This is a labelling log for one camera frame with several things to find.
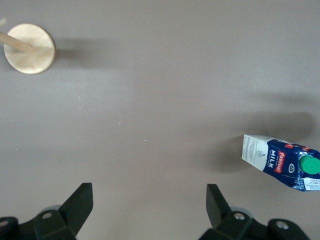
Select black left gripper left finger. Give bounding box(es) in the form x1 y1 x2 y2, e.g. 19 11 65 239
0 183 94 240

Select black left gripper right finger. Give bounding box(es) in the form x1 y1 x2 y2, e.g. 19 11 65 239
197 184 311 240

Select blue white milk carton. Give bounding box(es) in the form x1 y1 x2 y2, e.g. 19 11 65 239
241 134 320 193

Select wooden mug tree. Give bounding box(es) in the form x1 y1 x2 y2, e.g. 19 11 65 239
0 17 56 75

